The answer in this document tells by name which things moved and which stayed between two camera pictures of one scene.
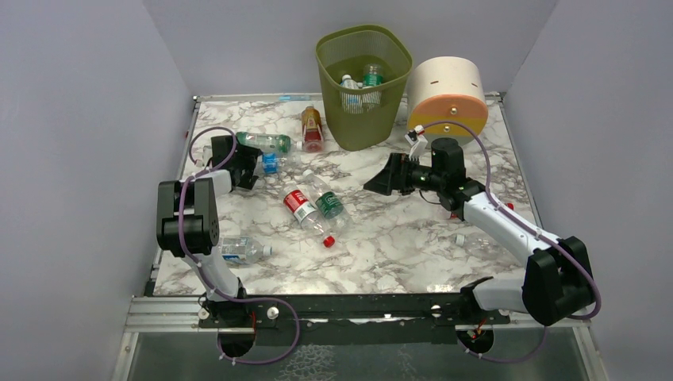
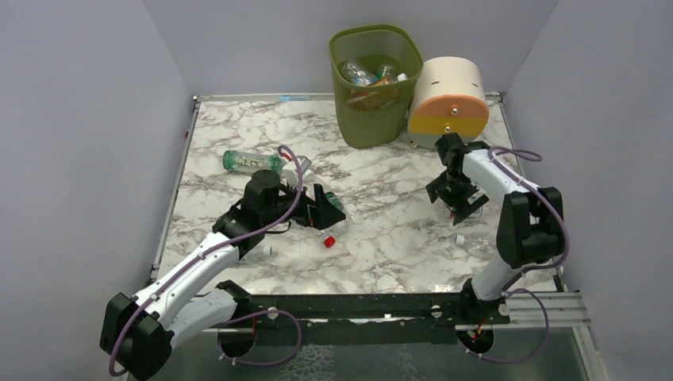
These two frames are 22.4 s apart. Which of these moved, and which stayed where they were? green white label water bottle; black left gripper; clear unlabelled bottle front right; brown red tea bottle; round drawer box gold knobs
Moved: green white label water bottle; brown red tea bottle; black left gripper
Stayed: round drawer box gold knobs; clear unlabelled bottle front right
